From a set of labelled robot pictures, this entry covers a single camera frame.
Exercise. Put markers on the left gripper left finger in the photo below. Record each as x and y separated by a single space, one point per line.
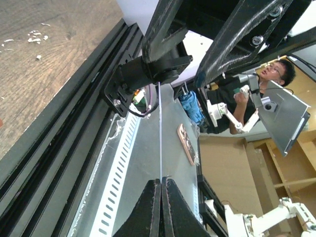
144 219

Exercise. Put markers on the white robot arm lower right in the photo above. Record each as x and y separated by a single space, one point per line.
248 225

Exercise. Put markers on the pink phone case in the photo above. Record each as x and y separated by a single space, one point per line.
187 145

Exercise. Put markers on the right arm base motor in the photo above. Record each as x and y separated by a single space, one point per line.
135 74

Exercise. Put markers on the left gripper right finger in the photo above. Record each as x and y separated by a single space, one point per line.
177 219

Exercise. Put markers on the grey monitor on stand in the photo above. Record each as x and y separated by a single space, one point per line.
283 114

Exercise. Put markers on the black aluminium front rail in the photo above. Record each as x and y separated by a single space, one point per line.
44 175

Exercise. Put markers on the person in black shirt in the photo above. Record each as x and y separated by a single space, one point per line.
281 72

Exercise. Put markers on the blue cloth bundle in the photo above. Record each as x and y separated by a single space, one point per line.
189 103

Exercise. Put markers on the light blue cable duct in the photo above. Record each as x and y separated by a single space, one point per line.
108 207

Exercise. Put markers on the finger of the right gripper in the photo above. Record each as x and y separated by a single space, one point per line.
238 42
164 31

